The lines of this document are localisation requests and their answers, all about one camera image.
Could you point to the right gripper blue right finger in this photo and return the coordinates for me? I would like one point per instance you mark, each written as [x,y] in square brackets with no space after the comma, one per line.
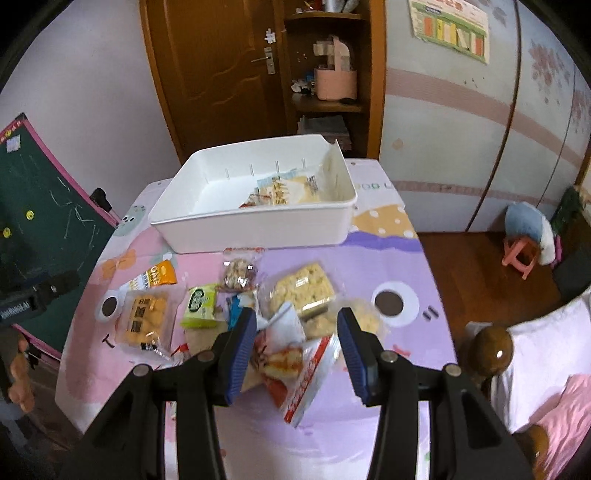
[357,354]

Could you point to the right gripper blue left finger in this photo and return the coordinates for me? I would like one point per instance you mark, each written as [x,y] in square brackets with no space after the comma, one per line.
[237,353]

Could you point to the green small snack packet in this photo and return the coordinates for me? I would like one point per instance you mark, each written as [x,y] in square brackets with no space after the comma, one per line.
[199,312]

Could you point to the red white pizza snack packet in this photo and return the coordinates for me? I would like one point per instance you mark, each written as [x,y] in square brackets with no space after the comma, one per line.
[293,367]

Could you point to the yellow rice cracker packet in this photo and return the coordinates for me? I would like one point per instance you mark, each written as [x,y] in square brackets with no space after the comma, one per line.
[308,289]

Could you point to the orange fried snack packet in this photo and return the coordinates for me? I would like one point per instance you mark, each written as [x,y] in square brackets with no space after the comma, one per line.
[147,319]

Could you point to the orange oats bar packet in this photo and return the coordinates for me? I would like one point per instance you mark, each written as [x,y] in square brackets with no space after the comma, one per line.
[160,274]

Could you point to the blue yellow bread package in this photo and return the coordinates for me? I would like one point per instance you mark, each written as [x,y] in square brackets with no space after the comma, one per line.
[297,186]

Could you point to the beige soda cracker packet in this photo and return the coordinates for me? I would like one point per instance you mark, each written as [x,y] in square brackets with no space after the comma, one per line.
[197,340]

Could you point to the person left hand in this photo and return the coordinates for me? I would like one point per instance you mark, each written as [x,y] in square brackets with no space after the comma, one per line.
[20,391]

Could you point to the nut mix clear packet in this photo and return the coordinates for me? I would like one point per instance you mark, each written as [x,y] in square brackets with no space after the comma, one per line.
[240,267]

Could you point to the white plastic storage bin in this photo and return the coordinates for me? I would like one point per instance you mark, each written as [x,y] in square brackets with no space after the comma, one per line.
[199,210]

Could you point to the pink plastic stool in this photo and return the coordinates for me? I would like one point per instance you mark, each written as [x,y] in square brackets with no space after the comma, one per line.
[522,254]

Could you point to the white pillow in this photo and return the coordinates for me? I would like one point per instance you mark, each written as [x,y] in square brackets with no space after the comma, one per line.
[547,351]

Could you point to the blue plush cushion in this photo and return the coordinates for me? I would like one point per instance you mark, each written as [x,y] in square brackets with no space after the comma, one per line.
[524,220]

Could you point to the folded towels stack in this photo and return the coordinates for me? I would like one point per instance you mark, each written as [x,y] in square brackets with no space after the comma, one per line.
[332,128]

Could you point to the brown wooden door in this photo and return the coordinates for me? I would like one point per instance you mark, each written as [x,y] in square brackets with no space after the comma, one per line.
[217,77]

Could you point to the wooden corner shelf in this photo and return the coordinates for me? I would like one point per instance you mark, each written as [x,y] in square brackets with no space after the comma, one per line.
[364,31]

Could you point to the shelf top bottles clutter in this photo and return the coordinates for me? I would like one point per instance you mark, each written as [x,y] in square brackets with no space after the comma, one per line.
[332,6]

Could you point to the green chalkboard pink frame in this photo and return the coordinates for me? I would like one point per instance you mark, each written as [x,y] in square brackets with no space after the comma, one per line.
[50,230]

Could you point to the wooden bed post knob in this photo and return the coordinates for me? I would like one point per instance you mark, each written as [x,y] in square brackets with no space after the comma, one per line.
[490,352]

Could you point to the pink basket with handle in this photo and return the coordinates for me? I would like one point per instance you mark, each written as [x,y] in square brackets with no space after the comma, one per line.
[335,81]

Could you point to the wall calendar poster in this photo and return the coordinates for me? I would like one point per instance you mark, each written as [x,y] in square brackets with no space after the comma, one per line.
[454,24]

